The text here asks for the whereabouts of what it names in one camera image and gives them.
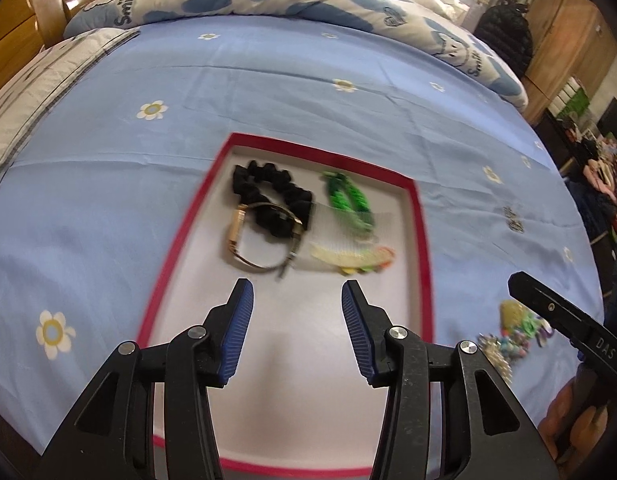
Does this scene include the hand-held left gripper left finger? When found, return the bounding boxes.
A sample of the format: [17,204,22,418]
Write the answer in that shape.
[38,277,254,480]

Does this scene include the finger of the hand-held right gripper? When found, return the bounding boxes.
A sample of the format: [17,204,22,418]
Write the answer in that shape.
[507,271,617,386]

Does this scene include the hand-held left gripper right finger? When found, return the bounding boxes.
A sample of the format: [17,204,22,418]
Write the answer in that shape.
[341,280,562,480]

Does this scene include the colourful bead bracelet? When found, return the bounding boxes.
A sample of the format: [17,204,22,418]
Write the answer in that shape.
[499,312,555,357]

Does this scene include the red-rimmed white tray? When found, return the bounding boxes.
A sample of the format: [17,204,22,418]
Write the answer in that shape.
[136,132,437,466]

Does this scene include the person's right hand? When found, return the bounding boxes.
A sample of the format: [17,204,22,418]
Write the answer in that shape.
[537,375,614,466]

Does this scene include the gold round ornament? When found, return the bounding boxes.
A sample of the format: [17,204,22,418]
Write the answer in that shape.
[499,300,525,333]

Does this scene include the cream colourful hair clip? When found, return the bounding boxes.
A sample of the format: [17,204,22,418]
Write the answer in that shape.
[308,240,397,277]

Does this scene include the silver pearl brooch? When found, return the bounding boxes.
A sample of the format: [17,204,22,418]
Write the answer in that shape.
[476,332,515,387]

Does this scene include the small dark charm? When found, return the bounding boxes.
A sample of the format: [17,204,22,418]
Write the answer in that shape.
[503,205,525,233]

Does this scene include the sheer mesh pouch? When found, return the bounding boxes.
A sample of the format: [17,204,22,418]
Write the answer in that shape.
[313,204,404,250]

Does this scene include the pile of colourful clothes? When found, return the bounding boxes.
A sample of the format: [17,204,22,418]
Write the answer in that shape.
[583,145,617,203]

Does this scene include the blue flowered bedsheet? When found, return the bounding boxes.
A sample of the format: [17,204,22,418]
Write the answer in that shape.
[0,12,609,461]

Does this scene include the black scrunchie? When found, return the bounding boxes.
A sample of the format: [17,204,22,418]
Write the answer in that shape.
[231,160,314,238]

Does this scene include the dark screen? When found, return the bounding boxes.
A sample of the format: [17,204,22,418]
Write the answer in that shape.
[597,97,617,147]

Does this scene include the green and white boxes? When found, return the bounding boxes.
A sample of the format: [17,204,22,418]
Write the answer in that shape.
[549,77,589,121]

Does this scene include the wooden wardrobe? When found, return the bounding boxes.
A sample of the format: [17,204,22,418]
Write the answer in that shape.
[521,0,617,126]

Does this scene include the black padded jacket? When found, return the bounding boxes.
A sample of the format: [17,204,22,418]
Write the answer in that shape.
[476,0,534,78]

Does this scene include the white quilted mattress pad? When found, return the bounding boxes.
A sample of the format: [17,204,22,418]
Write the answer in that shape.
[0,27,142,186]

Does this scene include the wooden headboard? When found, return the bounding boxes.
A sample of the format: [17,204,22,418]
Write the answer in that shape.
[0,0,174,106]

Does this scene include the gold bracelet watch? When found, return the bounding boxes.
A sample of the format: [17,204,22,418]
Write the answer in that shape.
[223,202,306,281]

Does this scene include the green braided bracelet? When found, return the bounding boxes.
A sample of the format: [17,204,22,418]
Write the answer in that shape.
[321,171,377,236]

